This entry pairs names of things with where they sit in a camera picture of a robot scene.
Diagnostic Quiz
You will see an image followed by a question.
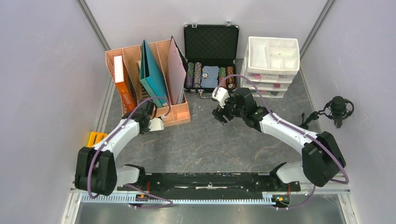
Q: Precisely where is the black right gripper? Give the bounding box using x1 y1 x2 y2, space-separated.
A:
212 93 246 126

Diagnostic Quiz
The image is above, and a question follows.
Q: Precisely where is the orange Good Morning book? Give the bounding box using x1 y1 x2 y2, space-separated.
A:
113 56 136 114

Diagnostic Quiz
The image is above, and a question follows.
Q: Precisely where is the blue plastic folder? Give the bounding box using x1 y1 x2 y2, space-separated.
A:
140 40 170 108

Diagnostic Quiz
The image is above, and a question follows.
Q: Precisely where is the peach plastic file organizer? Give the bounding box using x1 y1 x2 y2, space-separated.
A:
106 38 191 126

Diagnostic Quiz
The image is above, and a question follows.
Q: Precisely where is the Nineteen Eighty-Four dark book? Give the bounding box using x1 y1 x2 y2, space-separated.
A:
134 60 148 103

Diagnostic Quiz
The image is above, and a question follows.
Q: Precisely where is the pink clipboard with paper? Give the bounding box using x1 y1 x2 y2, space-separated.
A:
167 36 187 105

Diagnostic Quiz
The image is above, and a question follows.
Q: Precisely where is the white drawer organizer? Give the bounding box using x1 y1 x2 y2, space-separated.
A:
240 36 300 98

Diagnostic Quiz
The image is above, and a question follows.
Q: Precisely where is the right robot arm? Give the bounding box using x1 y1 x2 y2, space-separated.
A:
212 87 349 190

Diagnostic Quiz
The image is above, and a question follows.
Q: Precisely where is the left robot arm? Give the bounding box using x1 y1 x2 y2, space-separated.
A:
74 100 156 199

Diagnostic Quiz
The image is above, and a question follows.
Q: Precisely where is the yellow triangular stand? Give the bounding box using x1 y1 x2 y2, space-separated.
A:
86 132 108 147

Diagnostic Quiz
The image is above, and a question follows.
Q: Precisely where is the black poker chip case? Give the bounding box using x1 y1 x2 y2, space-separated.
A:
184 21 240 93

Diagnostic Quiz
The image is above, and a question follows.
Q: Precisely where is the black microphone on tripod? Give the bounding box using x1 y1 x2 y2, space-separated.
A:
299 96 354 130

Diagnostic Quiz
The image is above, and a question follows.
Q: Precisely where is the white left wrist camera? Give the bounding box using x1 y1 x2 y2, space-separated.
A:
148 118 164 132

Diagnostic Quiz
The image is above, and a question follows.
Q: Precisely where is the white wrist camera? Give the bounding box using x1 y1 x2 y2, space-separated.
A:
212 87 230 108
148 118 164 132

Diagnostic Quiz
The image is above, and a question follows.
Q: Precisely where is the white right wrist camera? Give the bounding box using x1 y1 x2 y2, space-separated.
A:
212 87 230 108

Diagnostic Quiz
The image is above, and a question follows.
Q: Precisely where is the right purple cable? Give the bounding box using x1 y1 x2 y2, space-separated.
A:
213 74 350 211

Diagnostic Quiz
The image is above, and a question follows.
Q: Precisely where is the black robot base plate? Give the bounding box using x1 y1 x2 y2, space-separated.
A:
133 172 301 193

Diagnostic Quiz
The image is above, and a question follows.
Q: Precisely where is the aluminium slotted rail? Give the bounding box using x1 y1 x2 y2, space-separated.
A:
81 192 276 205

